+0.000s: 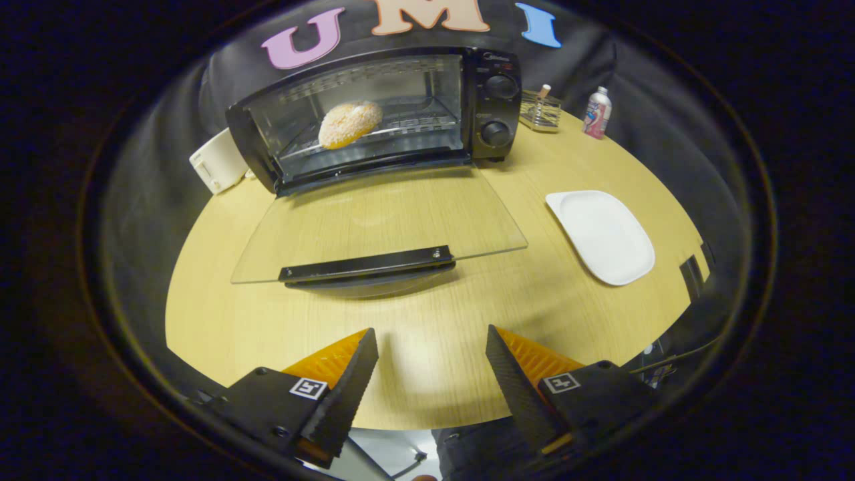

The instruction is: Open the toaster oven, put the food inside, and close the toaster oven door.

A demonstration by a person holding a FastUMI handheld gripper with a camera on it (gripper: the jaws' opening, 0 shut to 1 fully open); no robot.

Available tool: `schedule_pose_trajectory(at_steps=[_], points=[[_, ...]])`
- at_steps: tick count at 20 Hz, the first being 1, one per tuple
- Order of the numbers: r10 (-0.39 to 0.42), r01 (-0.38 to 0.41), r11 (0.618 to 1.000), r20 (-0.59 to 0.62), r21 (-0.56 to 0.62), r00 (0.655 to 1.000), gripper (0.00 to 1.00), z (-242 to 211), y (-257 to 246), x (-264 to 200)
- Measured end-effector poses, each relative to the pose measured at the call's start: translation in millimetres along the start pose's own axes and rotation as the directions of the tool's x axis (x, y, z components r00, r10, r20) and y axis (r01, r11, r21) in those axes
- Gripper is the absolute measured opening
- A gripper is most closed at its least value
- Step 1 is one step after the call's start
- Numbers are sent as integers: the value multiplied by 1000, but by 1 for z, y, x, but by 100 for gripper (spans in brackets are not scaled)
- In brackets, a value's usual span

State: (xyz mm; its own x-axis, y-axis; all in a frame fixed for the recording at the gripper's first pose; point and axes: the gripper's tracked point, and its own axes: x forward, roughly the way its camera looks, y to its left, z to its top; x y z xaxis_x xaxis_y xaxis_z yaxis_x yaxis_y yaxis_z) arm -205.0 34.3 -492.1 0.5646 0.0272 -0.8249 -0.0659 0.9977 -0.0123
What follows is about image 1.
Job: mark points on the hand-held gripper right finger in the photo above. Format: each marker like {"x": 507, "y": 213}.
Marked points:
{"x": 518, "y": 394}

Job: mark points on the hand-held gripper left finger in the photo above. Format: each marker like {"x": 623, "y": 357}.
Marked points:
{"x": 347, "y": 394}

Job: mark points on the sesame bread bun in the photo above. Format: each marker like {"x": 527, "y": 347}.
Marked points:
{"x": 349, "y": 124}

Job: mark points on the black toaster oven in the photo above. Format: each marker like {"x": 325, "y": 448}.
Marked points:
{"x": 491, "y": 103}

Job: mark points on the white bread toaster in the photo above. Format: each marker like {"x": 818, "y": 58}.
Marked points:
{"x": 217, "y": 164}

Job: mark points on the person's dark trousers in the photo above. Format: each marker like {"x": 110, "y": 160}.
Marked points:
{"x": 474, "y": 454}

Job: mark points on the white square plate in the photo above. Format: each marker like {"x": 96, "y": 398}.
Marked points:
{"x": 604, "y": 234}

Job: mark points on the clear glass toothpick holder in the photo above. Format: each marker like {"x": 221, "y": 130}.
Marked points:
{"x": 541, "y": 113}

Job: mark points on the silver bottle with pink label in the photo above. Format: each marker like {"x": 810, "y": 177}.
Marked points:
{"x": 596, "y": 117}

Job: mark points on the black backdrop cloth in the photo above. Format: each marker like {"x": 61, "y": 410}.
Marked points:
{"x": 574, "y": 60}

